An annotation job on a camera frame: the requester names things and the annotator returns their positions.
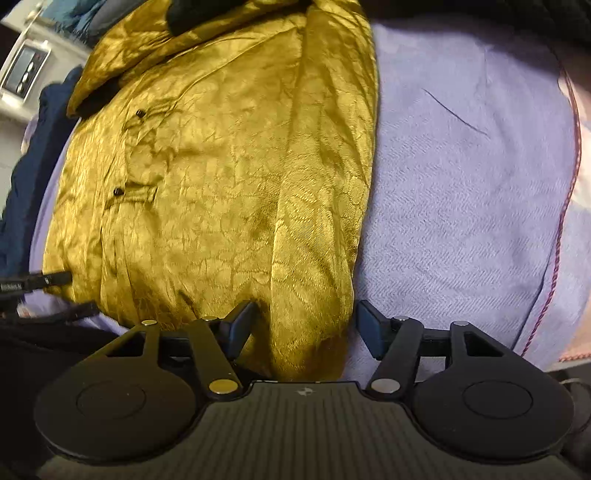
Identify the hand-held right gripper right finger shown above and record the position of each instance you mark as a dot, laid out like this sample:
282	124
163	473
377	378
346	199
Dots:
371	330

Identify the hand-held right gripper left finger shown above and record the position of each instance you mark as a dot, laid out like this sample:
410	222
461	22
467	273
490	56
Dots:
238	330

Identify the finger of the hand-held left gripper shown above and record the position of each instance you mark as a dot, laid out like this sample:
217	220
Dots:
69	312
44	279

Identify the golden jacket with black fur trim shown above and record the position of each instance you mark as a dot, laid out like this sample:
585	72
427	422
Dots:
221	184

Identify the dark cloth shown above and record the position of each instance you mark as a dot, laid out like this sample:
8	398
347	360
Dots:
55	341
485	11

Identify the navy blue garment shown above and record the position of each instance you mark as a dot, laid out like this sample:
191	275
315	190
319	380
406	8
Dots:
37	161

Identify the purple floral bed sheet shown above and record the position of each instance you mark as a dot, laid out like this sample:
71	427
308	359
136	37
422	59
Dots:
461	184

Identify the silver panel with buttons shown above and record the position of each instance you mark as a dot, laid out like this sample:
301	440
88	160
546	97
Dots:
25	69

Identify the white cabinet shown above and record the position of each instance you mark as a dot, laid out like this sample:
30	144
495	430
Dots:
64	50

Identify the pink cloth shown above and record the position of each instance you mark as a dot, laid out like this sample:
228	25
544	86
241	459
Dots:
582	207

